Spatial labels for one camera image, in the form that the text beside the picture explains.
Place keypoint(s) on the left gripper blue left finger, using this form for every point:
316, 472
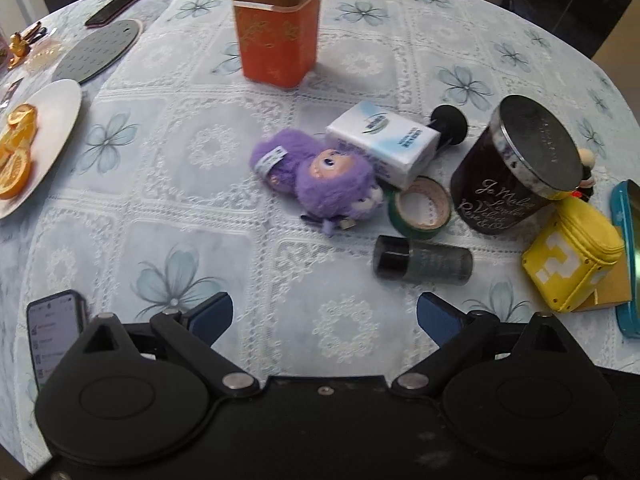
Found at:
188, 338

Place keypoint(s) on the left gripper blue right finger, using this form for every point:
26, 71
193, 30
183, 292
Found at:
461, 338

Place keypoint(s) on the dark glitter bottle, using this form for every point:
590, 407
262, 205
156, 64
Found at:
415, 261

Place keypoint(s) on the green tape roll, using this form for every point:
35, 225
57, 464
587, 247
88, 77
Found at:
421, 211

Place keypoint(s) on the yellow question block pouch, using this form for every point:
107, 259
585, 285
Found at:
550, 261

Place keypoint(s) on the purple plush toy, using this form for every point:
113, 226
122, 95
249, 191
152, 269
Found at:
335, 189

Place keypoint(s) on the white blue tissue pack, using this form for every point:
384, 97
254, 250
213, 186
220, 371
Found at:
398, 148

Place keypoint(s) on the black plush toy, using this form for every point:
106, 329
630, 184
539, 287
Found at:
584, 191

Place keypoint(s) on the smartphone near lit screen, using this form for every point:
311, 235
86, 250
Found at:
53, 325

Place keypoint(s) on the dark candle jar silver lid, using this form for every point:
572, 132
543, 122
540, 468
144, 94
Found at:
524, 160

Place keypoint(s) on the gold teal metal tray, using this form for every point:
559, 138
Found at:
625, 210

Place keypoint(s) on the floral lace tablecloth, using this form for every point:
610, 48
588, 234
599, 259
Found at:
152, 204

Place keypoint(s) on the orange slices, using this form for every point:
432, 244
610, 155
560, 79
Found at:
16, 140

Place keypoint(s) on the white plate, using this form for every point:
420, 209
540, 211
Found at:
58, 105

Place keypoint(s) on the grey round trivet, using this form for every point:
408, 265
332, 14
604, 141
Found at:
98, 51

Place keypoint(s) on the golden figurine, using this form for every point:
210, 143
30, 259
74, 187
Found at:
21, 43

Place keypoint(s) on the black smartphone far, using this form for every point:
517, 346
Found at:
108, 13

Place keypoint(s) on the orange tin wooden lid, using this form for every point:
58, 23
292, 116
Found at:
277, 39

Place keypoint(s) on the black round handle brush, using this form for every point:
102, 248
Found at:
451, 125

